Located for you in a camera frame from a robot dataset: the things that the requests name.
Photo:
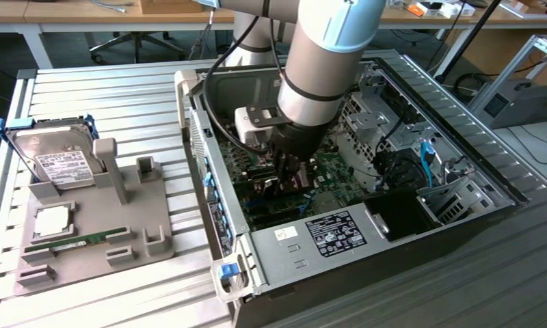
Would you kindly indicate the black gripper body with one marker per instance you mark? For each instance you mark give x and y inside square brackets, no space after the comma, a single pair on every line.
[296,141]

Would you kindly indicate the graphics card with metal bracket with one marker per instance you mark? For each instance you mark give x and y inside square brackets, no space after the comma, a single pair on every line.
[259,188]

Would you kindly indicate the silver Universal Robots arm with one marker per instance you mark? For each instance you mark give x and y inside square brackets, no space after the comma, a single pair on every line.
[323,61]

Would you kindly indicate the black RAM stick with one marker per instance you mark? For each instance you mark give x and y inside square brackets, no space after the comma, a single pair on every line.
[259,172]

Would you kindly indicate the green motherboard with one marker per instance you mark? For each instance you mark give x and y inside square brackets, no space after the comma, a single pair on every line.
[342,171]

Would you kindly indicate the black expansion slot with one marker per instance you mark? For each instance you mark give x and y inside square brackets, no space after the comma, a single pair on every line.
[280,216]

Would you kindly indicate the silver disk bay cage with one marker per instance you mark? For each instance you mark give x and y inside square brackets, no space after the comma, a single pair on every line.
[365,136]

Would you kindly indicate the grey power supply unit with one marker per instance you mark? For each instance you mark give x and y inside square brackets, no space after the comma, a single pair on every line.
[291,253]

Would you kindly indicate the blue case latch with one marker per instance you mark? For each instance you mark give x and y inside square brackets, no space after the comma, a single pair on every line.
[227,270]

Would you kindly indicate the silver perforated disk bay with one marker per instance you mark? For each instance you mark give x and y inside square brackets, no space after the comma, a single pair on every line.
[465,201]

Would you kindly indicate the open black PC case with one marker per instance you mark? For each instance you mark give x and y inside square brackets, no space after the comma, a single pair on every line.
[369,290]

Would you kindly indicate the grey plastic parts rack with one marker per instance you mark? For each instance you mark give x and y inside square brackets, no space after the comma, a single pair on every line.
[91,222]

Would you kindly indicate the black office chair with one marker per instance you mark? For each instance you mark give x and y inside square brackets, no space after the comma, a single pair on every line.
[136,44]

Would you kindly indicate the orange and white box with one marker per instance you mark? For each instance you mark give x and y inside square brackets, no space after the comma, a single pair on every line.
[422,8]

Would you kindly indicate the cardboard box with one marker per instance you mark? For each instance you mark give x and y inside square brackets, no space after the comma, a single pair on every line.
[174,6]

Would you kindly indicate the green RAM stick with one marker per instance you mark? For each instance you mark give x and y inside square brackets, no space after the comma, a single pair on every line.
[79,242]

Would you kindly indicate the grey machine box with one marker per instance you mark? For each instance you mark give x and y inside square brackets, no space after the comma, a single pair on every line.
[519,102]

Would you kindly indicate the black tripod pole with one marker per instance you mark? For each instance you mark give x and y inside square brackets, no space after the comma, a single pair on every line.
[474,30]

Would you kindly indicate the hard disk in blue carrier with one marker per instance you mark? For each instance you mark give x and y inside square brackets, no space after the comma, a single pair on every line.
[49,153]

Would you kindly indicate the white box on desk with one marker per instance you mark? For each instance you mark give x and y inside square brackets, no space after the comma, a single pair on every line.
[458,10]

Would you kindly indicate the silver CPU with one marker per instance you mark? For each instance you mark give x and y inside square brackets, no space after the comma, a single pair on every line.
[51,222]

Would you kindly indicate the wooden desk with clutter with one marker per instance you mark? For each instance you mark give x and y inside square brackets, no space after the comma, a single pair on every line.
[506,20]

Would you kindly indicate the long wooden desk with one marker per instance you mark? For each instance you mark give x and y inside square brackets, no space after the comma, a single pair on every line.
[9,13]

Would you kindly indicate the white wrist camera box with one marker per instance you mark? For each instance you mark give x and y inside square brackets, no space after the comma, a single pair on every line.
[251,124]

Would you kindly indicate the aluminium profile frame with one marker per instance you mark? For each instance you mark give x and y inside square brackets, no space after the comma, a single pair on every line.
[525,51]

